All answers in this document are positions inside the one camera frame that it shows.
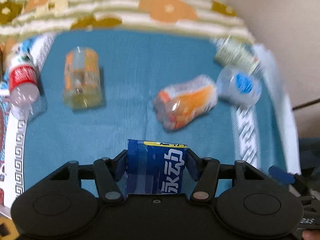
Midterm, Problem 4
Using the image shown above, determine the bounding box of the floral striped bed quilt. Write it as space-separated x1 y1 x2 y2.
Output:
1 0 255 44

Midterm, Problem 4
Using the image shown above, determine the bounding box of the white blue label cup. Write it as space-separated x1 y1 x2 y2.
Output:
216 66 262 107

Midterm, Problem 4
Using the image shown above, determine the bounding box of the red label clear cup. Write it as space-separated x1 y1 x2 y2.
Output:
8 51 40 120

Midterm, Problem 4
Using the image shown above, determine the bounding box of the teal patterned mat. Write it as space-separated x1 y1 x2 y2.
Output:
1 30 300 207

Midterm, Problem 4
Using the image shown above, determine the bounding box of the orange cartoon label cup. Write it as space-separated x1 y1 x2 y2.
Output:
153 74 218 131

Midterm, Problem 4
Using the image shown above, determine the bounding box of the yellow orange label cup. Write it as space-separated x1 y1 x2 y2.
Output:
63 46 102 111

